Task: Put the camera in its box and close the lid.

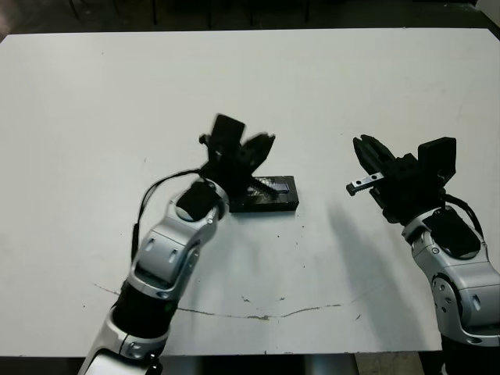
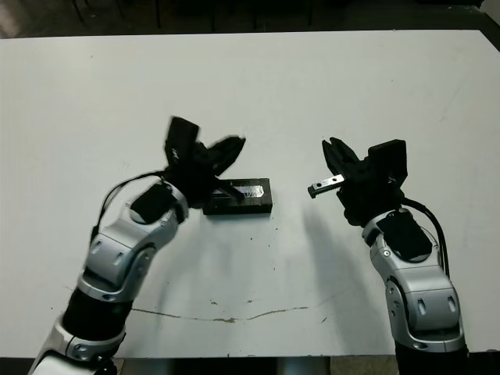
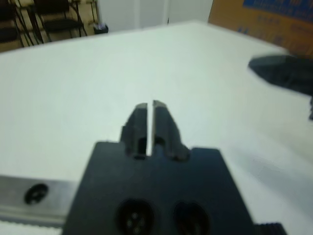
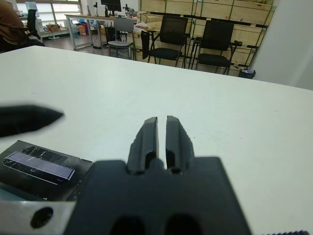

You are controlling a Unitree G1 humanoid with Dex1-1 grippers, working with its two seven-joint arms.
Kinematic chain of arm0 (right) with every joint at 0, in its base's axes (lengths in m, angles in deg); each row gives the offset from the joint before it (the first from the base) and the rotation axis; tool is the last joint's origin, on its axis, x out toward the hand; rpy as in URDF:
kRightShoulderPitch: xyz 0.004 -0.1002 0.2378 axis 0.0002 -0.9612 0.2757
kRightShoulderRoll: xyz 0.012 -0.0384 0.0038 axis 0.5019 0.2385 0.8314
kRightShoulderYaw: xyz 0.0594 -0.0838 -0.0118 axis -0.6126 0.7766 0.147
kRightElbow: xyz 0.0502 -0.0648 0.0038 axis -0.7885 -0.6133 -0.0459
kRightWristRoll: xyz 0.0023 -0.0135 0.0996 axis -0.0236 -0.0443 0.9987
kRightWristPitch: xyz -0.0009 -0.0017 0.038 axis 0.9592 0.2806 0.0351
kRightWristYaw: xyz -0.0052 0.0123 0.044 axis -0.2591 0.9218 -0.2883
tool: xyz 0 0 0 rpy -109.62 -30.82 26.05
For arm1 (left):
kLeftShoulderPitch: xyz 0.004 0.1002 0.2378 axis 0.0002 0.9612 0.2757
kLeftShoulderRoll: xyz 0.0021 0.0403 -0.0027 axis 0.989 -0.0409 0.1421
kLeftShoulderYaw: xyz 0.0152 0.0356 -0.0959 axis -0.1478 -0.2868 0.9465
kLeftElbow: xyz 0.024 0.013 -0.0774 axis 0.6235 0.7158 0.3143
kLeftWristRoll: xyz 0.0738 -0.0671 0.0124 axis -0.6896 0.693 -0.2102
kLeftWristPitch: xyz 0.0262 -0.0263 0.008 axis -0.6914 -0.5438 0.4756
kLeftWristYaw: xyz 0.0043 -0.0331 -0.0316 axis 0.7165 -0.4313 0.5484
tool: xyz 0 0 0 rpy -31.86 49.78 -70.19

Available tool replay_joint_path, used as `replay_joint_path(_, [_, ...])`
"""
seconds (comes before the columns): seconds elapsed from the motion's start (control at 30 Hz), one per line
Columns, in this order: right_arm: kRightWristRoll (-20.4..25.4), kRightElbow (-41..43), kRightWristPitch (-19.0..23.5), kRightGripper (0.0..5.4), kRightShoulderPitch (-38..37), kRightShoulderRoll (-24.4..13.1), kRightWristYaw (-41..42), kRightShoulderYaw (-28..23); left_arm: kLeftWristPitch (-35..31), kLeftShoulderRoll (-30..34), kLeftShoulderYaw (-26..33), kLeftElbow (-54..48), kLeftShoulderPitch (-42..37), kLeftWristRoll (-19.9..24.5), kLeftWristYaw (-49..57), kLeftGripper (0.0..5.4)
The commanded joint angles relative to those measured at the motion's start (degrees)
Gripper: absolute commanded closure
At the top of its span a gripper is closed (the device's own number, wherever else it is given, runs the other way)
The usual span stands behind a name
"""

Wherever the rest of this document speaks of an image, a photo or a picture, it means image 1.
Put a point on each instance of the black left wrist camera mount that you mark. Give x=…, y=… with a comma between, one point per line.
x=226, y=131

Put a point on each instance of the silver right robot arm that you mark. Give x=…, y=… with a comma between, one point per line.
x=461, y=285

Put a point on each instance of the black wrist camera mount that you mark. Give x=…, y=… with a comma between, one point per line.
x=437, y=156
x=226, y=131

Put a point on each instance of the black box lid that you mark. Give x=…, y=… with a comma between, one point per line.
x=285, y=199

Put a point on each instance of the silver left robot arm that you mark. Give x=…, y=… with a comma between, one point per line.
x=168, y=246

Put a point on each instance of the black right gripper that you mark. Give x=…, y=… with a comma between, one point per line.
x=408, y=191

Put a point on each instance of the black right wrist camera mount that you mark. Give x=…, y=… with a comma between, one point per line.
x=437, y=156

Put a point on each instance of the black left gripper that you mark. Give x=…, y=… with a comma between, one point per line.
x=230, y=176

